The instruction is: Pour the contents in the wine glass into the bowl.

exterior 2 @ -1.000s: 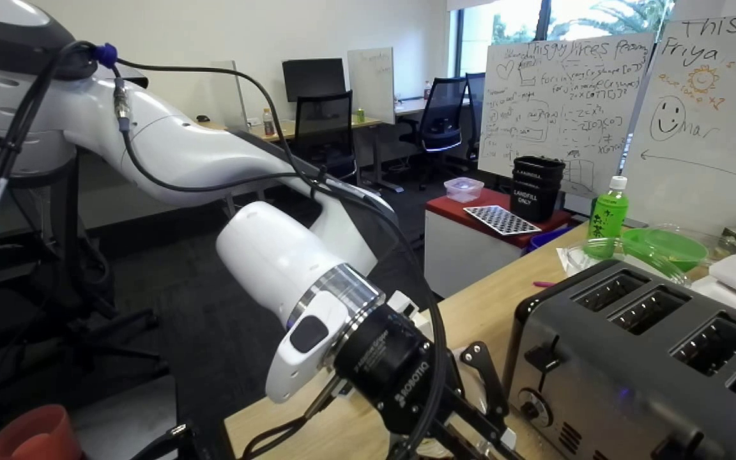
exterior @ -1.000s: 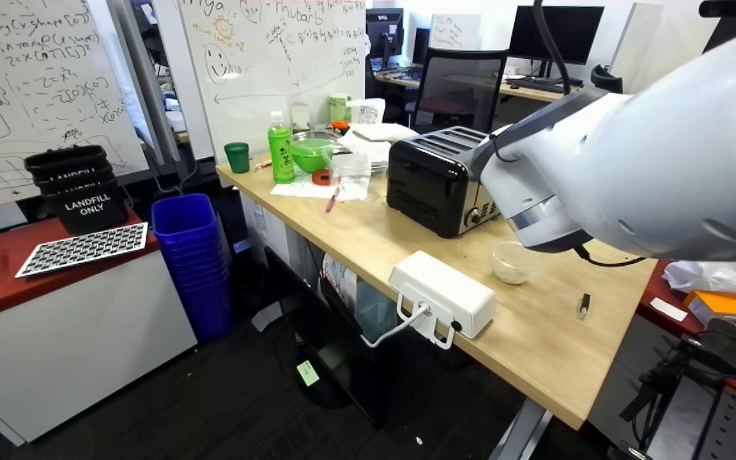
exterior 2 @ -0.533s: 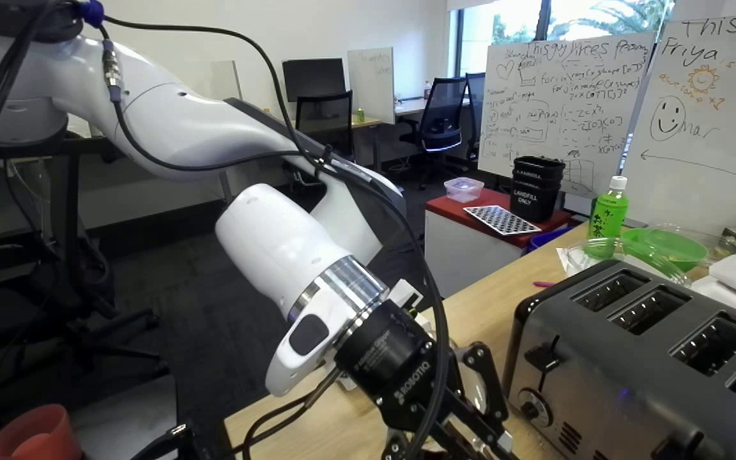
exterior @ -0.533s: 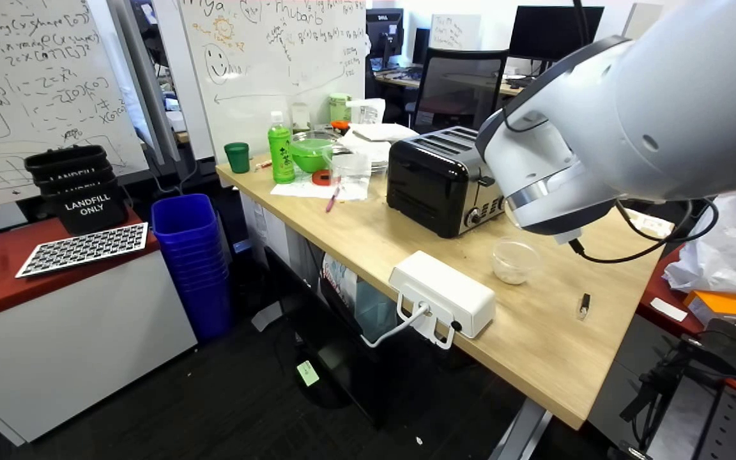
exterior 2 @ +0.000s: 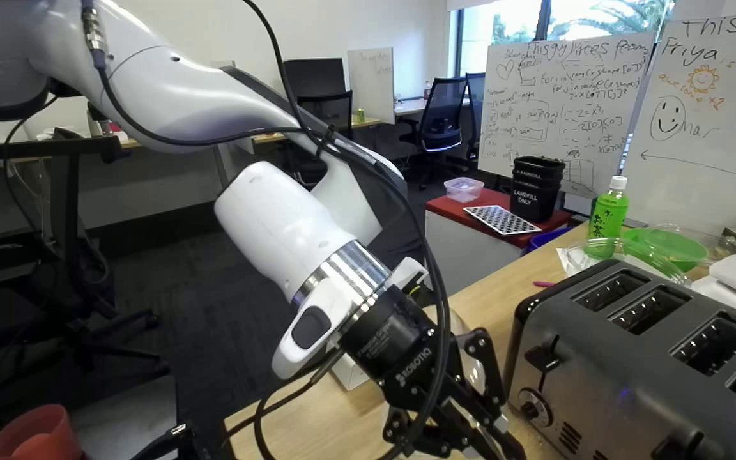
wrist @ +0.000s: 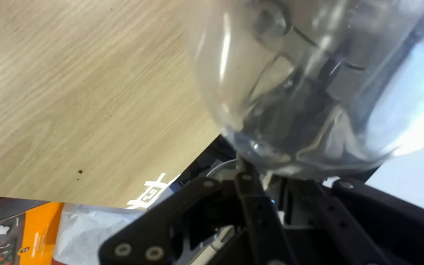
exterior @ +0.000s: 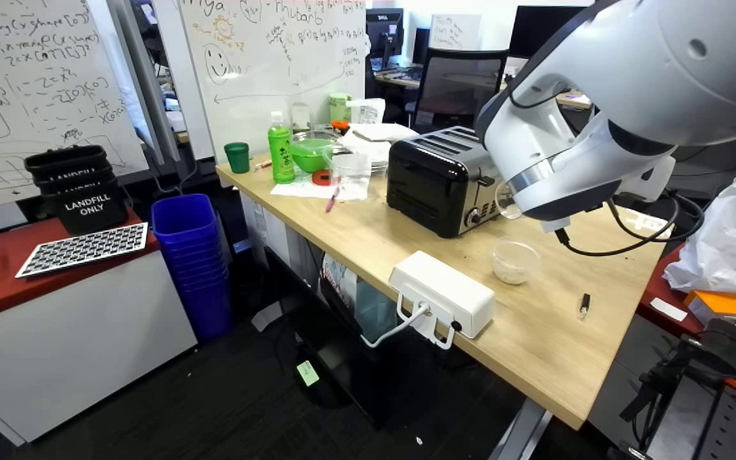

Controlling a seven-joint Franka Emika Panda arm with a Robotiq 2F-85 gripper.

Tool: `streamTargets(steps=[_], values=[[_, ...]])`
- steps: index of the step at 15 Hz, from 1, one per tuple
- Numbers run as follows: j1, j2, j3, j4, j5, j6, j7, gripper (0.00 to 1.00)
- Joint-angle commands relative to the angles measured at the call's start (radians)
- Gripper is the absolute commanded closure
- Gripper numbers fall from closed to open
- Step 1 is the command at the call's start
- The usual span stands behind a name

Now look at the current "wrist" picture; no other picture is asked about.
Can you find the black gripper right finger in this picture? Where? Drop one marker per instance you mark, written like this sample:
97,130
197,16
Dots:
359,226

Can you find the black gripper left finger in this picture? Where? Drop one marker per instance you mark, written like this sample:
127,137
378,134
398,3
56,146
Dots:
212,221

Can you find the clear wine glass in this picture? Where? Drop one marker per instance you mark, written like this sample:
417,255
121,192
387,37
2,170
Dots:
250,74

